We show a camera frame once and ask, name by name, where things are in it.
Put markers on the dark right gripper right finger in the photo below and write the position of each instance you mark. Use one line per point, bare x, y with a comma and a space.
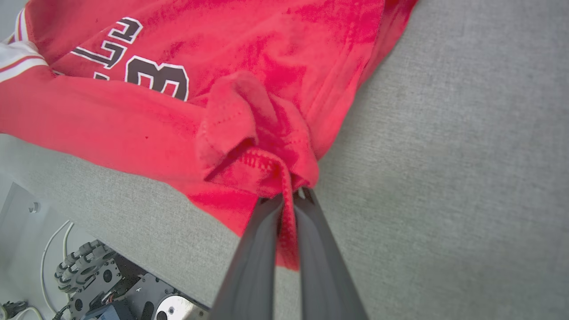
324, 266

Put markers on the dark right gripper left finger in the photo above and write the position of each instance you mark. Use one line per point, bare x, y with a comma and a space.
255, 266

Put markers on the red jersey garment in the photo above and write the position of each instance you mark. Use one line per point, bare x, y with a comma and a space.
266, 66

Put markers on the black robot base chassis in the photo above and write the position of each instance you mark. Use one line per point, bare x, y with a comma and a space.
142, 295

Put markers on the grey fabric sofa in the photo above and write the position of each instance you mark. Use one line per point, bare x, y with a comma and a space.
444, 178

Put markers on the black mecanum wheel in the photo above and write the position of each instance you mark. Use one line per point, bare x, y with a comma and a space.
84, 264

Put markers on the black floor plug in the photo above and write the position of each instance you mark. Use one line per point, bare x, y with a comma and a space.
12, 308

